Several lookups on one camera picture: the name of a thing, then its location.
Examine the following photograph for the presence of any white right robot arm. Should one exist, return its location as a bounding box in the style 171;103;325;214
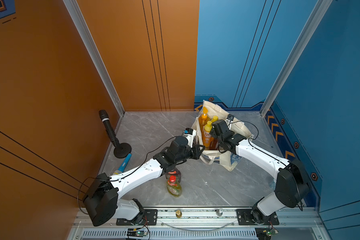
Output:
212;120;312;225

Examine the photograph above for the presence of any large orange dish soap bottle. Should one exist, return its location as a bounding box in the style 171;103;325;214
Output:
198;107;210;134

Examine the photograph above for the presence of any small blue white tape roll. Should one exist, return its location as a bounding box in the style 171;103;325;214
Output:
269;179;277;191

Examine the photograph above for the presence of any brass knob on rail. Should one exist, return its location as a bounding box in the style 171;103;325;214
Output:
175;210;182;218

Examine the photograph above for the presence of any silver knob on rail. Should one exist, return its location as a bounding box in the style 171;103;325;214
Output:
216;208;223;217

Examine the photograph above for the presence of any blue pen on table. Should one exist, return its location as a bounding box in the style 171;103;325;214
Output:
114;153;132;175

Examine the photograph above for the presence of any green soap bottle red cap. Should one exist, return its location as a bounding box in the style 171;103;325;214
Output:
167;176;182;197

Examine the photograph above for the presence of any dark red soap bottle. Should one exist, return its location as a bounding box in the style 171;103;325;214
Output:
209;139;219;151
165;168;182;183

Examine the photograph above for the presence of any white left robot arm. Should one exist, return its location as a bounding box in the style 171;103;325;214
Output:
82;136;205;227

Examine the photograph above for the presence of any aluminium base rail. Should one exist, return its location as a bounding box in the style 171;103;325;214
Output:
68;206;331;240

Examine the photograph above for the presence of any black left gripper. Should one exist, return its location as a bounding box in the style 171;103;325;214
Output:
174;143;207;165

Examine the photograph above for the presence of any black microphone on stand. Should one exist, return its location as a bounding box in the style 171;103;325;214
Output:
99;110;132;159

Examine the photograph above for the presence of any circuit board right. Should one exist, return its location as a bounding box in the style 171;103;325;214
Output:
256;229;279;240

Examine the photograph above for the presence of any green circuit board left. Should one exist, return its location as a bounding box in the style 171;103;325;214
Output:
126;229;149;239

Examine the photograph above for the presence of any orange bottle yellow cap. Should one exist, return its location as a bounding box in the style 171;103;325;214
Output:
202;121;213;150
211;116;219;123

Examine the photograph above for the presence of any starry night canvas tote bag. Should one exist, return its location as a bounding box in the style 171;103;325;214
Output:
192;101;253;171

